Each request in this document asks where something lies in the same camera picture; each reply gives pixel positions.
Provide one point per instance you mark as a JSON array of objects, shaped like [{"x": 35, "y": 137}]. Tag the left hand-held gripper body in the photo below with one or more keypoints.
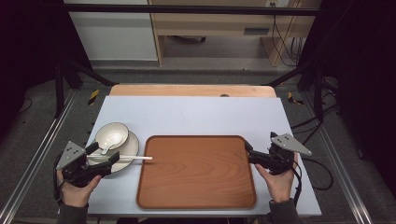
[{"x": 72, "y": 155}]

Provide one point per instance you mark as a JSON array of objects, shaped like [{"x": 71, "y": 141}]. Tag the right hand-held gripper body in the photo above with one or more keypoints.
[{"x": 280, "y": 158}]

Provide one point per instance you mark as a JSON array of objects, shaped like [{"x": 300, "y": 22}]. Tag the white chopsticks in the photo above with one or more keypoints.
[{"x": 137, "y": 157}]

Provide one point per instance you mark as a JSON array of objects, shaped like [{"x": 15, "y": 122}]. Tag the person's right hand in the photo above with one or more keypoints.
[{"x": 280, "y": 186}]

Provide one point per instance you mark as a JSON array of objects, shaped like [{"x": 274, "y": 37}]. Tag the person's left hand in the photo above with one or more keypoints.
[{"x": 76, "y": 194}]

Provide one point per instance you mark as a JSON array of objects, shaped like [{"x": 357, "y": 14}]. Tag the white soup spoon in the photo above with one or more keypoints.
[{"x": 112, "y": 143}]

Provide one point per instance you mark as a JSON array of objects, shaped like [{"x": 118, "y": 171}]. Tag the white round plate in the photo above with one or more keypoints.
[{"x": 130, "y": 147}]

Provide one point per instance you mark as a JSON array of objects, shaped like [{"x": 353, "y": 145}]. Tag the white bowl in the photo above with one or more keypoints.
[{"x": 113, "y": 132}]

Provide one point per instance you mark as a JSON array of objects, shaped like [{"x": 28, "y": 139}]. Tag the black yellow floor tape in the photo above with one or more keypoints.
[
  {"x": 292, "y": 98},
  {"x": 93, "y": 97}
]

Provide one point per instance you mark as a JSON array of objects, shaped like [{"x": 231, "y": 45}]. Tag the brown wooden tray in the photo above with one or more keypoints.
[{"x": 196, "y": 174}]

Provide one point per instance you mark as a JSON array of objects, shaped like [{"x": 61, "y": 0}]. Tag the black metal stand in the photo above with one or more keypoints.
[
  {"x": 59, "y": 87},
  {"x": 318, "y": 90}
]

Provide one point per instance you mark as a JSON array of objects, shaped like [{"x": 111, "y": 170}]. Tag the white cabinet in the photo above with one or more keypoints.
[{"x": 115, "y": 37}]

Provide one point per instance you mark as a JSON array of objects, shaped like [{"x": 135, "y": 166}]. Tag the black curtain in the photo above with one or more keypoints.
[
  {"x": 364, "y": 77},
  {"x": 28, "y": 46}
]

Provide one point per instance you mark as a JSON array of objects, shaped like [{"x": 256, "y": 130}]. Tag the light wooden desk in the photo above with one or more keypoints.
[{"x": 211, "y": 23}]

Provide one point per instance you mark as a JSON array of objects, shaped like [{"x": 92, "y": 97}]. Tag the aluminium floor rail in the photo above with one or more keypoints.
[
  {"x": 34, "y": 155},
  {"x": 339, "y": 168}
]

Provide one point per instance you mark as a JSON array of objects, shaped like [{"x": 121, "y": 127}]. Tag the black horizontal frame bar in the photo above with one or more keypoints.
[{"x": 186, "y": 9}]

